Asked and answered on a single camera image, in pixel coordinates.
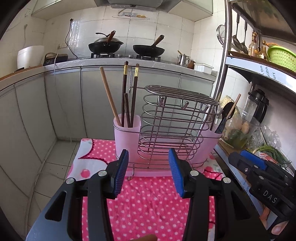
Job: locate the black plastic spoon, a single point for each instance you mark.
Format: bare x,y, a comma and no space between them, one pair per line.
225,116

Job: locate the steel kettle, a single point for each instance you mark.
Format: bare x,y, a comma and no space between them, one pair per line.
183,59

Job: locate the light wooden spoon handle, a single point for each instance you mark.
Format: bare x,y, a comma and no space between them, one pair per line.
232,109

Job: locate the dark brown chopstick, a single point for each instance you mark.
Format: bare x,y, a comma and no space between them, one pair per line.
127,110

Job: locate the pink utensil holder with rack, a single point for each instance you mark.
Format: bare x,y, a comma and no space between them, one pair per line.
170,118

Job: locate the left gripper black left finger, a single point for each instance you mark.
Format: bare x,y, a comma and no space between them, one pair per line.
61,219

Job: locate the pink polka dot towel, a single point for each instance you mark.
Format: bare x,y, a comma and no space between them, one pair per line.
145,205

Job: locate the gas stove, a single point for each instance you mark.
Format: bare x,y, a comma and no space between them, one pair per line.
113,55

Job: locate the black blender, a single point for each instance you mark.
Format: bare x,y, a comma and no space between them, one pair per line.
256,104

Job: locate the light wooden chopstick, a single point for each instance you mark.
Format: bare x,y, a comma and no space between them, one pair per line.
109,95

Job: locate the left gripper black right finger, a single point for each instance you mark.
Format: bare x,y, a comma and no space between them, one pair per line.
235,216

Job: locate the white rice cooker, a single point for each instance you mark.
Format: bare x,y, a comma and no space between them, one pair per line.
30,57

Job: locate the black wok with handle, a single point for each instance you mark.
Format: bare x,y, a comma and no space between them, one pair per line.
150,50

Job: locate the black wok with lid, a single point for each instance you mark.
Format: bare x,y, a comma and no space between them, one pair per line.
105,45

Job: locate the green onions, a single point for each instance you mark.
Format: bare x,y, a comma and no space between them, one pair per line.
271,154

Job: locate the glass oil bottle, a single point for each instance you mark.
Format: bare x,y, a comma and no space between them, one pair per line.
253,49

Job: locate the metal storage shelf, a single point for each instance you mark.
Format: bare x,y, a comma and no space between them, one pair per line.
275,20

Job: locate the bag of vegetables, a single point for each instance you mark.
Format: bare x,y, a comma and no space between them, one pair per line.
239,129

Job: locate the white rectangular container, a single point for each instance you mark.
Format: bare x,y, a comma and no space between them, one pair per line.
204,68

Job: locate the green plastic basket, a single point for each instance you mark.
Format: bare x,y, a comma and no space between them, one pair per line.
282,57

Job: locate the dark chopstick with gold band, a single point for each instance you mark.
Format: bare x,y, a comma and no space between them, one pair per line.
123,94

